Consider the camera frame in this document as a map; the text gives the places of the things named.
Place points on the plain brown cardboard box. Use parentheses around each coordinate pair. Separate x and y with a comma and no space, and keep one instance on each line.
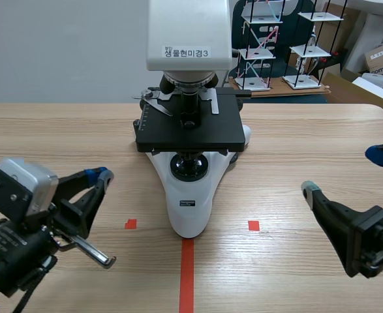
(361,91)

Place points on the white tiered model black rods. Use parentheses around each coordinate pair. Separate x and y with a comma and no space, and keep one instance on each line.
(308,50)

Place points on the wooden platform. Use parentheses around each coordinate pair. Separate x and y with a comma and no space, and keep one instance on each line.
(295,94)

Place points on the white and black microscope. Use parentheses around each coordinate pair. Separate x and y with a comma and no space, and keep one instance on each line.
(191,202)

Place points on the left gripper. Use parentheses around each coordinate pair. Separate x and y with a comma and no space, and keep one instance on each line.
(11,247)

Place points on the brown cardboard box with print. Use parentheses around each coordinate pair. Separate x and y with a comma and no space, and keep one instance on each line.
(382,58)

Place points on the white wash basin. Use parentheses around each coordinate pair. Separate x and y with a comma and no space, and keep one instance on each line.
(378,23)

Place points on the white tiered model with straws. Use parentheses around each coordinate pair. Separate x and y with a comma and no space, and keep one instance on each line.
(256,53)

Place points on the dark blue chair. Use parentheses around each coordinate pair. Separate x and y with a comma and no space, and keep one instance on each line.
(290,36)

